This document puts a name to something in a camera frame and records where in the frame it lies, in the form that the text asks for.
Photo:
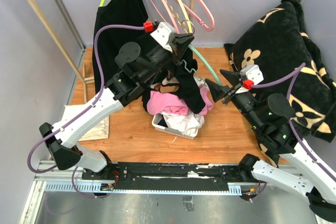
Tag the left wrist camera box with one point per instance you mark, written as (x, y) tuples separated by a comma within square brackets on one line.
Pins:
[(163, 34)]

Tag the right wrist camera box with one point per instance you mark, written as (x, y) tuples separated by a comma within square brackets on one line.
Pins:
[(250, 75)]

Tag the white t shirt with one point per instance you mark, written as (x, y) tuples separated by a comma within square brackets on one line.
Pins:
[(179, 107)]

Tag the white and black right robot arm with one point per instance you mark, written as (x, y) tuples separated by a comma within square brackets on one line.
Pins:
[(297, 169)]

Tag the mint green hanger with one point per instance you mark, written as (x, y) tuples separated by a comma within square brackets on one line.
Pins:
[(191, 30)]

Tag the black floral plush blanket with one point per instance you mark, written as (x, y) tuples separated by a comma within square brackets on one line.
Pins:
[(278, 43)]

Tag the black t shirt far left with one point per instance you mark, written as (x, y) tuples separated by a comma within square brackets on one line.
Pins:
[(120, 12)]

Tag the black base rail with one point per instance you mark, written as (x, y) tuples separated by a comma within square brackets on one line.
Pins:
[(170, 176)]

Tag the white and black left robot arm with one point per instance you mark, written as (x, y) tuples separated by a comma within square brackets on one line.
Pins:
[(138, 64)]

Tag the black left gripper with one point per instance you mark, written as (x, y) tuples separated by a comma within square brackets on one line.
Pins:
[(179, 46)]

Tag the black t shirt with print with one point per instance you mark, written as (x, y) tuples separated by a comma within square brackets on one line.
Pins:
[(177, 80)]

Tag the navy blue t shirt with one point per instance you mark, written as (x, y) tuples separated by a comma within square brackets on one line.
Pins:
[(162, 123)]

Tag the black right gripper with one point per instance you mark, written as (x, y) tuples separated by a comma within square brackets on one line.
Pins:
[(218, 92)]

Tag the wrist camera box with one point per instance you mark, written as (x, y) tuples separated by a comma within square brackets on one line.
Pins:
[(163, 34), (250, 75)]

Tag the pink t shirt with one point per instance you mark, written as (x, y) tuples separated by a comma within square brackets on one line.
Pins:
[(155, 102)]

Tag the white perforated plastic basket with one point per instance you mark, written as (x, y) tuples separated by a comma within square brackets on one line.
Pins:
[(186, 126)]

